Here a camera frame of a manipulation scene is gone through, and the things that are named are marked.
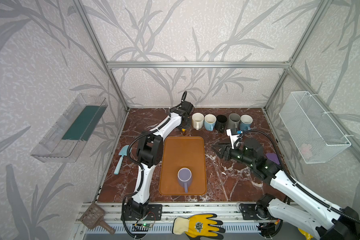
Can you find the light blue mug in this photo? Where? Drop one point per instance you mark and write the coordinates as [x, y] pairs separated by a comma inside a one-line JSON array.
[[209, 122]]

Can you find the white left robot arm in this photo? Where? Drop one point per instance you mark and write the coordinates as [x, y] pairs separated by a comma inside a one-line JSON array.
[[146, 151]]

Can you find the orange plastic tray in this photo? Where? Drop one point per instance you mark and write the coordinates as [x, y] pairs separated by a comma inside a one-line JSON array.
[[183, 152]]

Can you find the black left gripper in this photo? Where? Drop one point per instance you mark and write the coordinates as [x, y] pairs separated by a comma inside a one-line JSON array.
[[182, 123]]

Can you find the teal dotted mug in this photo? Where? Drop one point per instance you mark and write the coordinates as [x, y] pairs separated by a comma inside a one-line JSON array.
[[245, 123]]

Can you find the white wire wall basket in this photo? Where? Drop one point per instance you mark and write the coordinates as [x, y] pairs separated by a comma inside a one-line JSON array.
[[308, 123]]

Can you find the yellow black work glove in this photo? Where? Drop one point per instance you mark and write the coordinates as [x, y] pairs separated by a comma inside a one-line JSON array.
[[197, 226]]

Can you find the light blue spatula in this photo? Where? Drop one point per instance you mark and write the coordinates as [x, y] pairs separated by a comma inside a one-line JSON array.
[[122, 154]]

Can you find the purple spatula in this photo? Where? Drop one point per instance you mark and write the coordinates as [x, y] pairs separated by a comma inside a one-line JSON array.
[[273, 157]]

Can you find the yellow plastic scoop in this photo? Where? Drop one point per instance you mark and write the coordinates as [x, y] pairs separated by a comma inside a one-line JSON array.
[[306, 235]]

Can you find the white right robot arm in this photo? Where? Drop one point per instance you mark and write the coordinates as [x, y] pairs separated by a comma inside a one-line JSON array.
[[346, 222]]

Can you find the grey mug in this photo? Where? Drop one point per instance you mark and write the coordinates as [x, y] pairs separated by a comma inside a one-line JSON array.
[[234, 121]]

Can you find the black mug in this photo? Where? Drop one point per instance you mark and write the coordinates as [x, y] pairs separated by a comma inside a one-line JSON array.
[[221, 123]]

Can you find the clear plastic wall bin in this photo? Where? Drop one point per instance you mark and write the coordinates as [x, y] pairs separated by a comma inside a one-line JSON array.
[[67, 138]]

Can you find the purple mug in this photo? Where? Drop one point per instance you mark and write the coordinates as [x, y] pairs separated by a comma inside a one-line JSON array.
[[185, 178]]

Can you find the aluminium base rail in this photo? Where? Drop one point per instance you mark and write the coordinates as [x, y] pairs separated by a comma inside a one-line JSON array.
[[236, 217]]

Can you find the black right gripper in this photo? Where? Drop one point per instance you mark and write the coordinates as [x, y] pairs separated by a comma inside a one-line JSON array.
[[228, 152]]

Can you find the white mug with lettering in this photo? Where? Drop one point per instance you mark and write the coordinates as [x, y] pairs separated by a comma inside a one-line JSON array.
[[197, 121]]

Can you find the pink object in basket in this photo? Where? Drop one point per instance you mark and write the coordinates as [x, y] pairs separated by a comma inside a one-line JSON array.
[[306, 151]]

